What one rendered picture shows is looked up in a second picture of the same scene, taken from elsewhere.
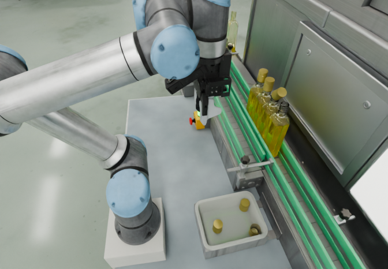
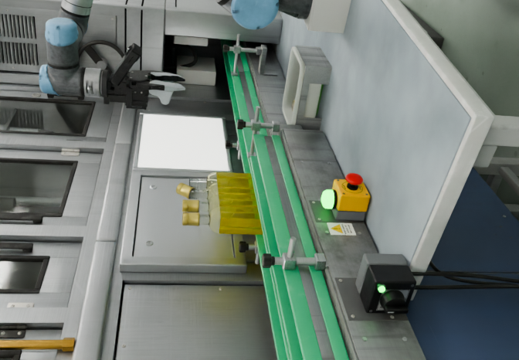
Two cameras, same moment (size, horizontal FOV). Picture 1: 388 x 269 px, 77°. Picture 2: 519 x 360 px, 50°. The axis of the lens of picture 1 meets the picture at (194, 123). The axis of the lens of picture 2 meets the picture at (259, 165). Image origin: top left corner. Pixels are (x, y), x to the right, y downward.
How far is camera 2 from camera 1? 201 cm
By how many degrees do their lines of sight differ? 112
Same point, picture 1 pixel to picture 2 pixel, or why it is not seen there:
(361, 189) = (215, 167)
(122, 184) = not seen: outside the picture
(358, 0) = (82, 229)
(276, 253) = not seen: hidden behind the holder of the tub
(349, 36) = (110, 215)
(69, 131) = not seen: outside the picture
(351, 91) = (153, 198)
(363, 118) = (164, 185)
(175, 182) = (348, 70)
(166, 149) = (369, 96)
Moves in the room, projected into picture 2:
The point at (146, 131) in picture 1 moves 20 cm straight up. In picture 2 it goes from (398, 89) to (303, 83)
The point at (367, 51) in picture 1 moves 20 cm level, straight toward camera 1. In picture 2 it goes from (114, 201) to (118, 137)
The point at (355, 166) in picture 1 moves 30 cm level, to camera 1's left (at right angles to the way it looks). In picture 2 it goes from (204, 174) to (212, 103)
